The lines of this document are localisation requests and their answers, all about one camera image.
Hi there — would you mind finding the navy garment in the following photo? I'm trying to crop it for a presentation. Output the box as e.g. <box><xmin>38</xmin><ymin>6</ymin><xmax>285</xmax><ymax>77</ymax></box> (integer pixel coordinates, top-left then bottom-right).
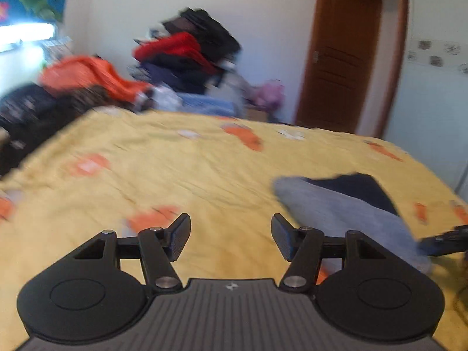
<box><xmin>140</xmin><ymin>56</ymin><xmax>222</xmax><ymax>95</ymax></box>

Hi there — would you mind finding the dark cloth pile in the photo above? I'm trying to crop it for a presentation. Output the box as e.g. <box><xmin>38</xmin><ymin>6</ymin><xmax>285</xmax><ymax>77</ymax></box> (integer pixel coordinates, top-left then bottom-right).
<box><xmin>0</xmin><ymin>83</ymin><xmax>86</xmax><ymax>177</ymax></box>

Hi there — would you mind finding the purple soft item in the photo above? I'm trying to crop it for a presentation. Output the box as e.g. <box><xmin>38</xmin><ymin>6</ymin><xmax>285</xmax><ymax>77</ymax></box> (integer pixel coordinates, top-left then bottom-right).
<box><xmin>252</xmin><ymin>80</ymin><xmax>286</xmax><ymax>113</ymax></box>

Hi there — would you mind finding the orange jacket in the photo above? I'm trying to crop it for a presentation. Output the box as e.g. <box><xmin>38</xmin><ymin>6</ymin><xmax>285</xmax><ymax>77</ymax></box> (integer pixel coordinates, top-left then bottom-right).
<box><xmin>38</xmin><ymin>56</ymin><xmax>153</xmax><ymax>106</ymax></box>

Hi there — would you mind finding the light blue cloth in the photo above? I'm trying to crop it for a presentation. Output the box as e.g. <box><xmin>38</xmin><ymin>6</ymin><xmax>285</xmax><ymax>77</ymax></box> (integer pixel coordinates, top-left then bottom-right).
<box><xmin>178</xmin><ymin>93</ymin><xmax>239</xmax><ymax>118</ymax></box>

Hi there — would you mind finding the bright window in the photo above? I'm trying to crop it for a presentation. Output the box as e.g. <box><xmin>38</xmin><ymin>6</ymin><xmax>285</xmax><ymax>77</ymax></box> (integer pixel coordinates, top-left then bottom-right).
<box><xmin>0</xmin><ymin>22</ymin><xmax>60</xmax><ymax>55</ymax></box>

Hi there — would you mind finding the grey and navy sweater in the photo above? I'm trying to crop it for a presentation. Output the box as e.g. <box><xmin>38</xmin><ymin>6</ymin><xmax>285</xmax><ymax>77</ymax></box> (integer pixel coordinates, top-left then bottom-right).
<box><xmin>273</xmin><ymin>173</ymin><xmax>433</xmax><ymax>274</ymax></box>

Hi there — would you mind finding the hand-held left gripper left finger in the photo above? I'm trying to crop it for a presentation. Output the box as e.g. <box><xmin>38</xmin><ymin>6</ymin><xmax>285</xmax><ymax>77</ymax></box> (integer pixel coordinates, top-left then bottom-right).
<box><xmin>71</xmin><ymin>213</ymin><xmax>192</xmax><ymax>294</ymax></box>

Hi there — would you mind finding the brown wooden door frame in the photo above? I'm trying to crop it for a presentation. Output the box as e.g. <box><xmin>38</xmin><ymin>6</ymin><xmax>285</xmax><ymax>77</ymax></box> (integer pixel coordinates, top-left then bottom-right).
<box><xmin>375</xmin><ymin>0</ymin><xmax>410</xmax><ymax>140</ymax></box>

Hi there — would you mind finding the brown wooden door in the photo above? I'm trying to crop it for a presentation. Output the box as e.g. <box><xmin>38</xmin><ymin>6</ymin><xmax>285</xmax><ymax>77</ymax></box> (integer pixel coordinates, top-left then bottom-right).
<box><xmin>294</xmin><ymin>0</ymin><xmax>385</xmax><ymax>133</ymax></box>

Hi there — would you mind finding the black garment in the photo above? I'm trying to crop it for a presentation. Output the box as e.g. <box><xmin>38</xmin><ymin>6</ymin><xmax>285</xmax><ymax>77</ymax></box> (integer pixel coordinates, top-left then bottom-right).
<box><xmin>162</xmin><ymin>7</ymin><xmax>242</xmax><ymax>69</ymax></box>

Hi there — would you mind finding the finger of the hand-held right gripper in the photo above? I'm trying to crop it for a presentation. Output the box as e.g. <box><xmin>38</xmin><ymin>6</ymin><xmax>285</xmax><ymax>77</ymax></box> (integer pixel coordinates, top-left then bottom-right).
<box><xmin>418</xmin><ymin>224</ymin><xmax>468</xmax><ymax>257</ymax></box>

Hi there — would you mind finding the red garment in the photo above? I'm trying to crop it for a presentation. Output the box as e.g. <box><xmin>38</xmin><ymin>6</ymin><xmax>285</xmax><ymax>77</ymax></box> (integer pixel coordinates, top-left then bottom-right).
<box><xmin>132</xmin><ymin>31</ymin><xmax>217</xmax><ymax>75</ymax></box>

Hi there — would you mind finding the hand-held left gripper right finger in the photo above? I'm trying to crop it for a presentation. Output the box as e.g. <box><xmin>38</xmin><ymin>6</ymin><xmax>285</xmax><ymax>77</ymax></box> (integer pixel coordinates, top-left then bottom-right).
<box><xmin>271</xmin><ymin>213</ymin><xmax>395</xmax><ymax>294</ymax></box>

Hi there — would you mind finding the yellow printed bed sheet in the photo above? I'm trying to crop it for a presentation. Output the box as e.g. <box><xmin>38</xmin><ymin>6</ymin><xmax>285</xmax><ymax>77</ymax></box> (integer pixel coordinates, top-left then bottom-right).
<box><xmin>0</xmin><ymin>108</ymin><xmax>468</xmax><ymax>351</ymax></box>

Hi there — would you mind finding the grey cloth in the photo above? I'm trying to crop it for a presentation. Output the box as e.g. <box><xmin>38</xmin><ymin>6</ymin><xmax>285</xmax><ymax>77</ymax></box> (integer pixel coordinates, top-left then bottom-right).
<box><xmin>218</xmin><ymin>70</ymin><xmax>257</xmax><ymax>107</ymax></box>

